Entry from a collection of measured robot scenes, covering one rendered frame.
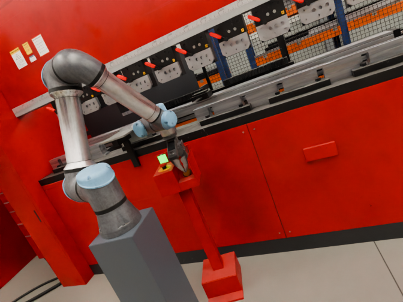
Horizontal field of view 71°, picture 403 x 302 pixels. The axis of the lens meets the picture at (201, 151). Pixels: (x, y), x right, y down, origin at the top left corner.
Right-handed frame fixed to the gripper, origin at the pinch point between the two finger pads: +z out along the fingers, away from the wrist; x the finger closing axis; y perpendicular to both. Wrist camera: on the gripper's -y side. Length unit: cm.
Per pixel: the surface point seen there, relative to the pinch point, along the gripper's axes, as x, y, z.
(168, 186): 9.6, -5.3, 2.6
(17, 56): 86, 61, -88
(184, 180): 1.3, -4.1, 3.2
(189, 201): 4.4, -1.4, 16.4
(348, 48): -102, 38, -20
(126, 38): 10, 41, -70
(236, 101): -35.8, 27.4, -17.3
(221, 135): -22.2, 17.1, -5.1
